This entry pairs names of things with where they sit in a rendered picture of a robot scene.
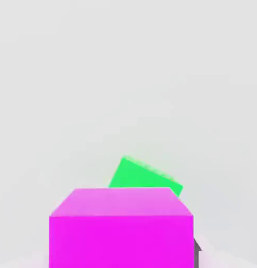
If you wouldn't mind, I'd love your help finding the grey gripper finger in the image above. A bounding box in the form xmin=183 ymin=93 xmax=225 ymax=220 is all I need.
xmin=193 ymin=238 xmax=220 ymax=268

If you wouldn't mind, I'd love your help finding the small magenta cube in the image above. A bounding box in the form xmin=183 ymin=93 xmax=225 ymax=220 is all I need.
xmin=49 ymin=187 xmax=194 ymax=268

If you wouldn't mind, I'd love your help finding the small green cube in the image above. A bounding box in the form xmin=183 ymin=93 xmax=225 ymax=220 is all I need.
xmin=108 ymin=155 xmax=184 ymax=198

